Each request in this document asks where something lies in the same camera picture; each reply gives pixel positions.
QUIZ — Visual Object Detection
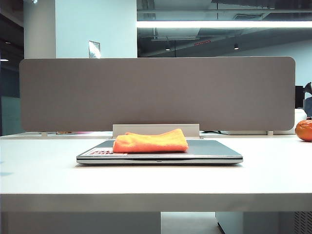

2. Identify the red and white laptop sticker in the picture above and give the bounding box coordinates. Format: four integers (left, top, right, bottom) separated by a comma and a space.
82, 149, 127, 157

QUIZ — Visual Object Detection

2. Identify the paper notice on pillar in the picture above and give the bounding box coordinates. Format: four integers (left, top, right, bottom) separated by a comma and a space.
88, 40, 101, 59

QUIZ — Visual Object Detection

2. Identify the orange microfibre rag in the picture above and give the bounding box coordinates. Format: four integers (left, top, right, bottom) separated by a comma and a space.
112, 128, 189, 154

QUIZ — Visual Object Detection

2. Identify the silver Dell laptop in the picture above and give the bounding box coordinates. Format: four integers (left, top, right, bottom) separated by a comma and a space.
76, 139, 244, 166

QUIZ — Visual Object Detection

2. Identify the orange tangerine fruit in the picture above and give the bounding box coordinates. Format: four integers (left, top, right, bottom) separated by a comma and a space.
294, 119, 312, 142

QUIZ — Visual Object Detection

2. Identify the long white ceiling light strip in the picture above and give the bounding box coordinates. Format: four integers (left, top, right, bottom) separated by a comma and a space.
136, 20, 312, 29

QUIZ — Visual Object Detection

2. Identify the black computer monitor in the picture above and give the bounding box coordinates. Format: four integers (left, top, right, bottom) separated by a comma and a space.
294, 85, 306, 109

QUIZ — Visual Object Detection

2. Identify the grey fabric desk divider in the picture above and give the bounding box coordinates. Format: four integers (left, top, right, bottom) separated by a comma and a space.
19, 56, 296, 132

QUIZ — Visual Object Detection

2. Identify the white cabinet with vent grille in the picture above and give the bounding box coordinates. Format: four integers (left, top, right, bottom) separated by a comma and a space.
215, 211, 312, 234

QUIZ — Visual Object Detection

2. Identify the dark blue-grey seated figure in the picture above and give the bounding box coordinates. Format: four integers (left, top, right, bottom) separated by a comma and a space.
303, 82, 312, 117

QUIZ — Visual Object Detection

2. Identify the white metal cable tray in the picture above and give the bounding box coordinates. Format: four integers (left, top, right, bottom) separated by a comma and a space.
112, 123, 203, 139

